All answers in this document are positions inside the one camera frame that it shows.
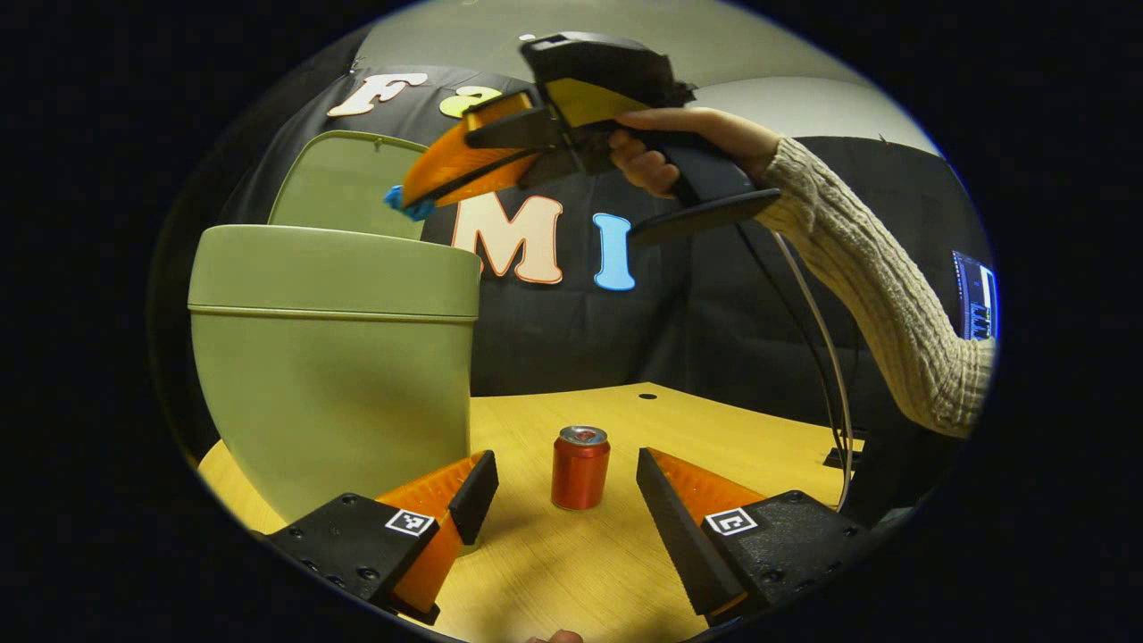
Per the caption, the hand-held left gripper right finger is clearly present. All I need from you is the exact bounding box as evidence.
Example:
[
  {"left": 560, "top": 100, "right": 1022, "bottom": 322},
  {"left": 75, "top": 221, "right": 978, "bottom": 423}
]
[{"left": 636, "top": 447, "right": 880, "bottom": 626}]

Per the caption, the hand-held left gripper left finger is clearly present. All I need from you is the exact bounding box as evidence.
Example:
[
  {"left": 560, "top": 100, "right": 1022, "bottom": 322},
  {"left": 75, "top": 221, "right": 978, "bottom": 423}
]
[{"left": 266, "top": 449, "right": 501, "bottom": 626}]

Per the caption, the blue paper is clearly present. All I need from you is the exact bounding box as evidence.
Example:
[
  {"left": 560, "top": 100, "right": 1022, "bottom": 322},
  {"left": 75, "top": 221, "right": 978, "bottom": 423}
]
[{"left": 384, "top": 183, "right": 438, "bottom": 222}]

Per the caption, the red pop can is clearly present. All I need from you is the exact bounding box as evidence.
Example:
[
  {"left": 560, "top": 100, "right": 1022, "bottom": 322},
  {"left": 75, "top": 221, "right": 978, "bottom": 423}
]
[{"left": 550, "top": 425, "right": 612, "bottom": 512}]

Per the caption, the green desktop garbage bin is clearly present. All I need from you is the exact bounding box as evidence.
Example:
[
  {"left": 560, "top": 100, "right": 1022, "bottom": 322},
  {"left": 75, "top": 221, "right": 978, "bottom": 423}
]
[{"left": 188, "top": 129, "right": 483, "bottom": 555}]

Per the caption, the wooden desktop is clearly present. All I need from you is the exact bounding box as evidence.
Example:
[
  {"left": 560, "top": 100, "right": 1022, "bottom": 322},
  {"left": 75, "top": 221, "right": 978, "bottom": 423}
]
[{"left": 196, "top": 382, "right": 867, "bottom": 643}]

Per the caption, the computer monitor screen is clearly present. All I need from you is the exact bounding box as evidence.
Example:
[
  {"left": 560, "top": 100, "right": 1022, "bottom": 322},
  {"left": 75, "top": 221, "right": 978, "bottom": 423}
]
[{"left": 951, "top": 250, "right": 999, "bottom": 342}]

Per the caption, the black cable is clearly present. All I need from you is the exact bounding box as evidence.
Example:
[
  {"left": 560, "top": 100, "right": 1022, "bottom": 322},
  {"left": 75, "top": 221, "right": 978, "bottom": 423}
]
[{"left": 734, "top": 223, "right": 854, "bottom": 465}]

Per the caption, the white cable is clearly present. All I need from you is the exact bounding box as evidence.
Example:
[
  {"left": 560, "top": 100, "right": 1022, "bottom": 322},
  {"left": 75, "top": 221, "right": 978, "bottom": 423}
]
[{"left": 772, "top": 230, "right": 855, "bottom": 512}]

